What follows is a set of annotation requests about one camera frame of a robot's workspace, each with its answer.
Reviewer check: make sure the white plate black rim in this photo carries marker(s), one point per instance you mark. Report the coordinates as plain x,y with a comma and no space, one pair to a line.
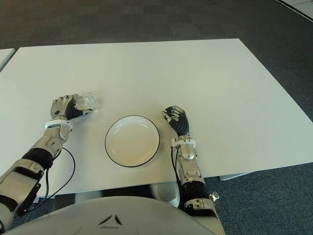
132,142

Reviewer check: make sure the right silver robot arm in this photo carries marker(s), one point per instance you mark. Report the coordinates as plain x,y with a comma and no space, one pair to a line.
190,166

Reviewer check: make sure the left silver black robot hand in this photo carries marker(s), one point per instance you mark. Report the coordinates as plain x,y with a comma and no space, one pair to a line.
61,107

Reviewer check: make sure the white table foot bar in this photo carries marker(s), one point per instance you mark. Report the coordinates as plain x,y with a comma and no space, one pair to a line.
232,176

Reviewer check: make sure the white cylindrical table leg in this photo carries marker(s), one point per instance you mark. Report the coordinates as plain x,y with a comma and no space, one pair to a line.
167,193

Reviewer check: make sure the clear plastic cup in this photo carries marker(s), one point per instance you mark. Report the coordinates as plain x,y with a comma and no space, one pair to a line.
89,101

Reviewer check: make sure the small metal clip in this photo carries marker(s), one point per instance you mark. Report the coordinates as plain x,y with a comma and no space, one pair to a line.
214,196

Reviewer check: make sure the silver robot torso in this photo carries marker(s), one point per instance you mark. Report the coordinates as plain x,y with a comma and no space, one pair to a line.
110,215

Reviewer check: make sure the white neighbouring table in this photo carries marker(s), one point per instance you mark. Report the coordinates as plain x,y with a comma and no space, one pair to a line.
5,56

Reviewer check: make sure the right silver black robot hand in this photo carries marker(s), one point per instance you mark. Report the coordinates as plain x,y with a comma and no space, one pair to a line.
181,123

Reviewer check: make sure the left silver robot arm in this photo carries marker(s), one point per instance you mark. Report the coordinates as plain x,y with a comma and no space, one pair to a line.
41,151

